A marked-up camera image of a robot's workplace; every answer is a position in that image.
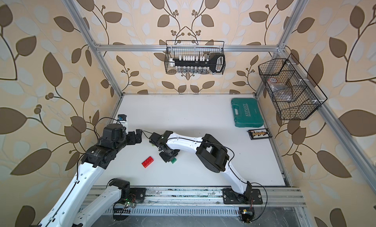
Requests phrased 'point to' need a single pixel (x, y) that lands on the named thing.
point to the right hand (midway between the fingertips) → (170, 157)
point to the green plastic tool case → (246, 112)
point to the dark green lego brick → (173, 160)
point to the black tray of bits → (260, 133)
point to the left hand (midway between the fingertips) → (132, 130)
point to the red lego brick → (147, 162)
